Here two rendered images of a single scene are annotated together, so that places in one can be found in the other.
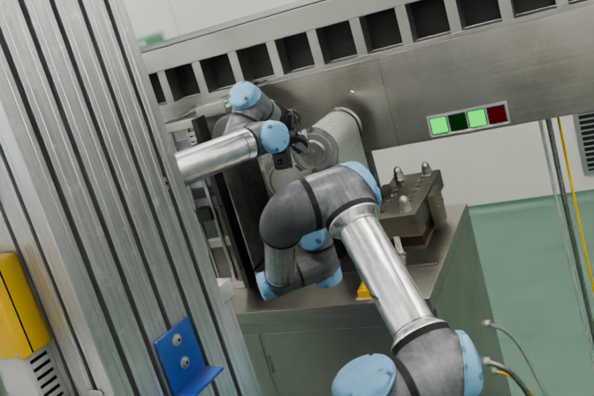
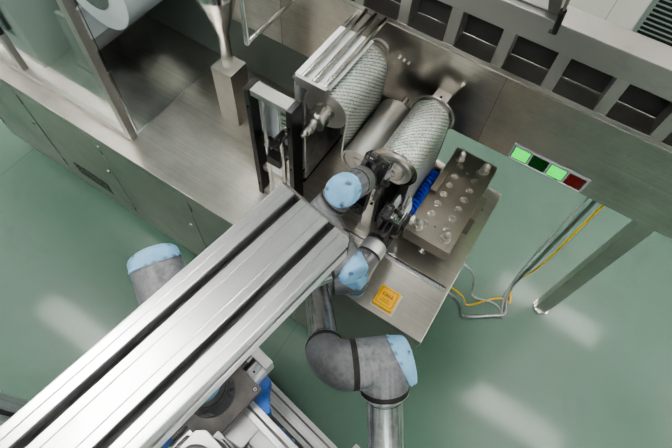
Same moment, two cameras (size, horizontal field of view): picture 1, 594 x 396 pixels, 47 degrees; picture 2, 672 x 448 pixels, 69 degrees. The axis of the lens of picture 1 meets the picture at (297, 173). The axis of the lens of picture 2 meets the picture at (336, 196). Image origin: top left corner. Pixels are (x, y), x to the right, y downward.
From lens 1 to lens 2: 1.36 m
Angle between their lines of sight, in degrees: 46
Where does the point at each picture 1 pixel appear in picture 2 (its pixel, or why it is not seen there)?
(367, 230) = (388, 421)
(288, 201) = (336, 380)
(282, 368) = not seen: hidden behind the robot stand
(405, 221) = (438, 250)
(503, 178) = not seen: hidden behind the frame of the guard
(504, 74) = (608, 166)
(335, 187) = (380, 382)
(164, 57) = not seen: outside the picture
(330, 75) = (451, 58)
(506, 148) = not seen: outside the picture
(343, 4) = (509, 13)
